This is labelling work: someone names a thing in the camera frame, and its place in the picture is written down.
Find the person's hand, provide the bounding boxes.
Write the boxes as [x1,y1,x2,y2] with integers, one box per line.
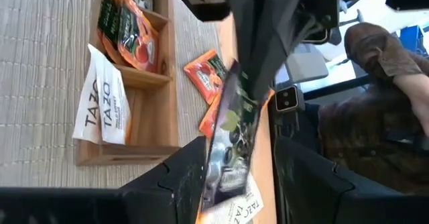
[392,73,429,137]

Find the light grey chair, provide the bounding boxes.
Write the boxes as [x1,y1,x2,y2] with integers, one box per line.
[284,42,330,84]

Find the small grey camera box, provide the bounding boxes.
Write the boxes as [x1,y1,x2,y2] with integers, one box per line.
[274,85,300,113]

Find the black metal rig frame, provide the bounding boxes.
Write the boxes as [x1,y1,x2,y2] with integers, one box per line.
[267,73,373,141]

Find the white orange Tazo tea packet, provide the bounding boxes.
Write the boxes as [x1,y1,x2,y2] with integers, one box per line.
[72,44,101,144]
[234,173,265,218]
[196,202,255,224]
[95,54,132,146]

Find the person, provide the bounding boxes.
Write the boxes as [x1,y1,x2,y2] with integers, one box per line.
[316,21,429,197]

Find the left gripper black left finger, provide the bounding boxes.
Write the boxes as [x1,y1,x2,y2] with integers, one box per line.
[0,135,208,224]

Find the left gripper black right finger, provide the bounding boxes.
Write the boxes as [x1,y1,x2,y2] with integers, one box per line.
[273,136,429,224]

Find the blue box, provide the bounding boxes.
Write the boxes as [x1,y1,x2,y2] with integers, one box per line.
[398,24,429,56]

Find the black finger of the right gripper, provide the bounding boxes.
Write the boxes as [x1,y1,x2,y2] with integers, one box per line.
[257,0,306,97]
[167,0,269,97]

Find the orange peach tea packet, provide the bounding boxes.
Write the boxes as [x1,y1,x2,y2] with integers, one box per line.
[263,89,275,106]
[183,48,229,106]
[117,0,160,74]
[96,0,123,66]
[198,93,224,140]

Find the wooden three-compartment tea tray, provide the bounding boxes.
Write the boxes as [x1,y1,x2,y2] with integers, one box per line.
[74,0,182,167]

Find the grey woven placemat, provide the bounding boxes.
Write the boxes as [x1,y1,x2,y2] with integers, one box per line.
[0,0,222,188]

